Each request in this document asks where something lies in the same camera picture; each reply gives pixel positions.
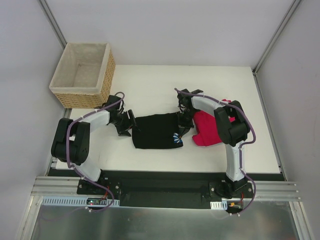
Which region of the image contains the right slotted cable duct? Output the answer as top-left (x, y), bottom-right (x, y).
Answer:
top-left (210, 200), bottom-right (228, 211)

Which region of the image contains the wicker basket with liner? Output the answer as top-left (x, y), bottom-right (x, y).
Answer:
top-left (49, 42), bottom-right (116, 109)

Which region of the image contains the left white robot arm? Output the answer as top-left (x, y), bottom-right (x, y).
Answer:
top-left (51, 92), bottom-right (137, 195)

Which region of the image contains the red t shirt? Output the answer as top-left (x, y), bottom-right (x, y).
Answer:
top-left (191, 96), bottom-right (230, 147)

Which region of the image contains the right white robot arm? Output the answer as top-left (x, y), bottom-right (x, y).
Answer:
top-left (173, 89), bottom-right (253, 199)

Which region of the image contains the purple cable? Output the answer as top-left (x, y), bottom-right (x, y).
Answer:
top-left (174, 87), bottom-right (257, 218)
top-left (66, 91), bottom-right (126, 213)

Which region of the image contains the slotted cable duct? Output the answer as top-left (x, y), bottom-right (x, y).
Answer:
top-left (42, 196), bottom-right (120, 208)
top-left (210, 200), bottom-right (228, 211)

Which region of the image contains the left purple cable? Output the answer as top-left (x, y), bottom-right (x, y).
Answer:
top-left (66, 91), bottom-right (126, 213)

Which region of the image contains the aluminium frame post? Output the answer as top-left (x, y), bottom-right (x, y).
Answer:
top-left (252, 0), bottom-right (303, 76)
top-left (37, 0), bottom-right (67, 49)

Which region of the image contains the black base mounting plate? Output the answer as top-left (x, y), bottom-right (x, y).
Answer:
top-left (76, 170), bottom-right (254, 209)

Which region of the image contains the left aluminium frame post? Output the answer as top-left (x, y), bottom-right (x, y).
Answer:
top-left (37, 0), bottom-right (67, 49)

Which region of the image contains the left slotted cable duct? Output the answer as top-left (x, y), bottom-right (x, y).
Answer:
top-left (42, 196), bottom-right (120, 208)

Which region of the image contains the right aluminium frame post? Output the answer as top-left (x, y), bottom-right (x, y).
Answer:
top-left (252, 0), bottom-right (303, 76)

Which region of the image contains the front aluminium rail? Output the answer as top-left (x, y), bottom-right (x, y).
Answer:
top-left (31, 176), bottom-right (302, 202)

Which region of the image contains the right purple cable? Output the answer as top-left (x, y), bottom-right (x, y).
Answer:
top-left (174, 87), bottom-right (257, 218)

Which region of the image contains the black t shirt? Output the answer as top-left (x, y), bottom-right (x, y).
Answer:
top-left (132, 112), bottom-right (183, 150)

